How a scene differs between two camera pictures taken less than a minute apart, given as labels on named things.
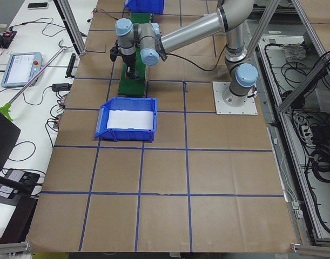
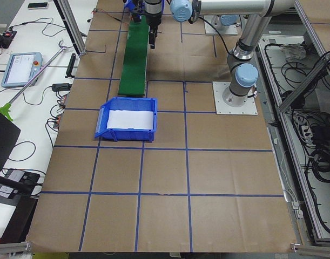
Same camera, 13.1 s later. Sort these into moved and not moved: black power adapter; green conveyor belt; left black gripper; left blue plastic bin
Moved: left black gripper
Not moved: left blue plastic bin; green conveyor belt; black power adapter
